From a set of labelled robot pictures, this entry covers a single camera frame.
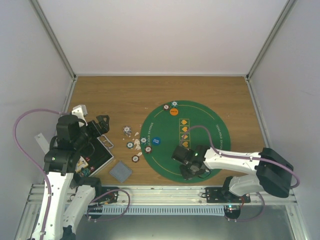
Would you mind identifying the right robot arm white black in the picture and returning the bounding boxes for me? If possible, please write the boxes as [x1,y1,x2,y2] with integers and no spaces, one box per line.
[171,145,293,203]

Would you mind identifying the blue small blind button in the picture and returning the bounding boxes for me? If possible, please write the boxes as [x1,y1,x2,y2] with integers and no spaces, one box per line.
[151,136,161,146]

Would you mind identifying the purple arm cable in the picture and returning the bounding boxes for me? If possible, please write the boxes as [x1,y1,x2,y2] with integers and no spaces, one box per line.
[12,109,63,240]
[179,124,301,190]

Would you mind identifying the grey ribbed card tray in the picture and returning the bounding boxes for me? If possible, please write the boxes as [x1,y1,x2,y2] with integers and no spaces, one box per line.
[109,161,133,183]

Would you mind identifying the grey slotted cable duct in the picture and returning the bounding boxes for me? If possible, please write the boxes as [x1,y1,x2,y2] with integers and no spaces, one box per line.
[89,205,225,217]

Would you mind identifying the orange big blind button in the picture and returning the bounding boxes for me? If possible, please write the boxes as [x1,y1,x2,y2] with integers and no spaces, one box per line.
[169,107,179,116]

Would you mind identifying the black aluminium poker case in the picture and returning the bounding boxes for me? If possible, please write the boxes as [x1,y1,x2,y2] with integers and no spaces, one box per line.
[75,134,114,178]

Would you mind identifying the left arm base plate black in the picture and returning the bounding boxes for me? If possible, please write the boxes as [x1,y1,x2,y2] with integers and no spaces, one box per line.
[92,186,119,205]

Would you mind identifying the red black chip stack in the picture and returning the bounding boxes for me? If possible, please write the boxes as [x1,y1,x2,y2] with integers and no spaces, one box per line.
[131,155,140,163]

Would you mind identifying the green round poker mat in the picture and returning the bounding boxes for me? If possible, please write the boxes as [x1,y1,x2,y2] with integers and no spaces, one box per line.
[140,100,231,183]

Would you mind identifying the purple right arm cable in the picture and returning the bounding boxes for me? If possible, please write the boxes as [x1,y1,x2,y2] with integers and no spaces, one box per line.
[179,124,301,190]

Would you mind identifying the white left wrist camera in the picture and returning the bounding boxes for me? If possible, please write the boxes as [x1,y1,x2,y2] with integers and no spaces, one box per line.
[71,104,88,122]

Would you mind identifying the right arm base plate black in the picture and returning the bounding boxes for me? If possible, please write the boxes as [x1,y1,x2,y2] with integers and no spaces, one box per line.
[200,187,251,204]

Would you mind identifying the teal green 50 chip stack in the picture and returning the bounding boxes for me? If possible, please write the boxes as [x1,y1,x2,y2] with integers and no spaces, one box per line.
[126,141,134,149]

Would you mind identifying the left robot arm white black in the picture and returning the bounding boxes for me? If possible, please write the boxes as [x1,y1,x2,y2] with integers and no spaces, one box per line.
[30,113,110,240]

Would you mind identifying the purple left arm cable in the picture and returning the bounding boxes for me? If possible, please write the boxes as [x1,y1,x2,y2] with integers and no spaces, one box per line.
[12,109,63,240]

